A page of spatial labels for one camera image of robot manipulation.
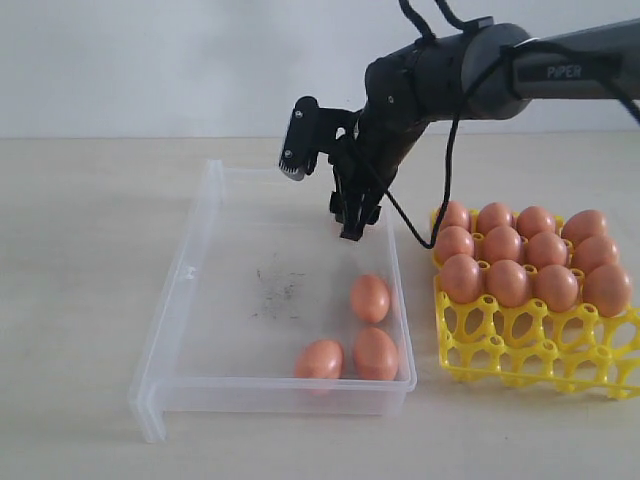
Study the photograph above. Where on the yellow plastic egg tray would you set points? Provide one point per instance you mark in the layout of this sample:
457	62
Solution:
572	351

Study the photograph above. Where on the brown egg placed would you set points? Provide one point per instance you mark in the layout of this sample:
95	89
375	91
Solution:
534	220
493	215
456	215

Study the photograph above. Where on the brown egg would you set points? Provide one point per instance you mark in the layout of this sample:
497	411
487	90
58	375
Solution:
461	278
451	241
546	248
583	225
370	298
557	287
375	355
609	288
509	283
502	243
321	359
594	252

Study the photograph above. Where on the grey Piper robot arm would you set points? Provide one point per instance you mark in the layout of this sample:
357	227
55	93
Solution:
489	74

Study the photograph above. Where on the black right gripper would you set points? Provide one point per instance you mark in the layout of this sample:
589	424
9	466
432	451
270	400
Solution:
351	139

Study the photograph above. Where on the clear plastic tray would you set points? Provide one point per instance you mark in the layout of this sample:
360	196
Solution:
261	272

